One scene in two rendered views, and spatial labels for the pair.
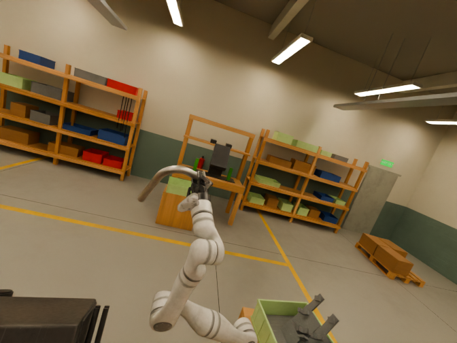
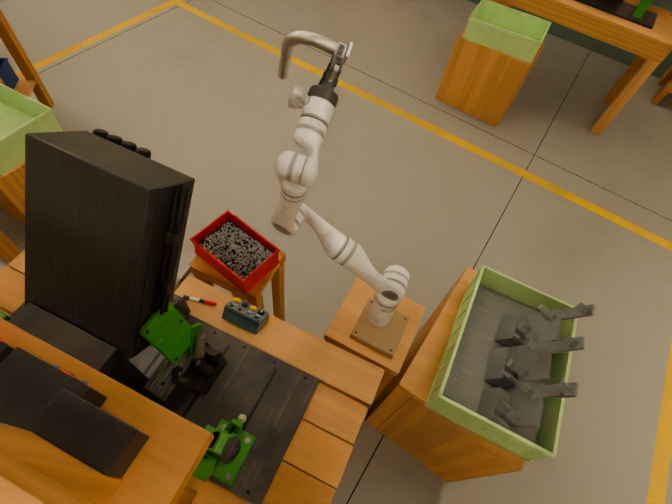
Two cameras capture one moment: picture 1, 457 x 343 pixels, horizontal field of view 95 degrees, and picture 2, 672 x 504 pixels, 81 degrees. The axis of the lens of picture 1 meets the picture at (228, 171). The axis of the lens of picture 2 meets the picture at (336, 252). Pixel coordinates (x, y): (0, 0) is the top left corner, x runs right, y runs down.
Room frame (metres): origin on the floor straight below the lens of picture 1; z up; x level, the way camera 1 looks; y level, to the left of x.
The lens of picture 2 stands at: (0.08, -0.50, 2.33)
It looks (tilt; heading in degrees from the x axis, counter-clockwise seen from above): 57 degrees down; 35
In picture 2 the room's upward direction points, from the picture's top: 11 degrees clockwise
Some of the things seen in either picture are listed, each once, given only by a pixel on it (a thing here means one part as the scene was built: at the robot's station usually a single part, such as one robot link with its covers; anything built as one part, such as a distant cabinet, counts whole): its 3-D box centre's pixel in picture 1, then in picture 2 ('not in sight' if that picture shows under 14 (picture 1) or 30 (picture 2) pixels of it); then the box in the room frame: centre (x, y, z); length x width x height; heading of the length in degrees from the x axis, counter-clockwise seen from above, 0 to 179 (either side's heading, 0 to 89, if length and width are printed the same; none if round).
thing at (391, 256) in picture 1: (389, 256); not in sight; (4.72, -4.26, 0.22); 1.20 x 0.81 x 0.44; 5
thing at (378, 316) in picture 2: not in sight; (383, 307); (0.77, -0.29, 0.97); 0.09 x 0.09 x 0.17; 23
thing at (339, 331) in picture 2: not in sight; (376, 322); (0.77, -0.29, 0.83); 0.32 x 0.32 x 0.04; 17
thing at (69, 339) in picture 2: not in sight; (75, 371); (-0.12, 0.21, 1.07); 0.30 x 0.18 x 0.34; 109
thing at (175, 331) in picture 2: not in sight; (161, 328); (0.13, 0.10, 1.17); 0.13 x 0.12 x 0.20; 109
